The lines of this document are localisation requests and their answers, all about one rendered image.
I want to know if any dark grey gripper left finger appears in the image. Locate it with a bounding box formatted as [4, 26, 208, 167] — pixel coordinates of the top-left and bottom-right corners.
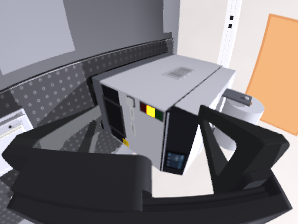
[10, 105, 102, 153]

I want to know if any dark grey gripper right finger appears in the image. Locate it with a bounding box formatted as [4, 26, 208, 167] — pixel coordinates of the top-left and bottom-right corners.
[198, 105, 290, 194]

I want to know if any dark grey cylinder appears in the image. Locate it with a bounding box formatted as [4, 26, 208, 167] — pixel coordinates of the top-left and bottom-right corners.
[213, 97, 265, 151]

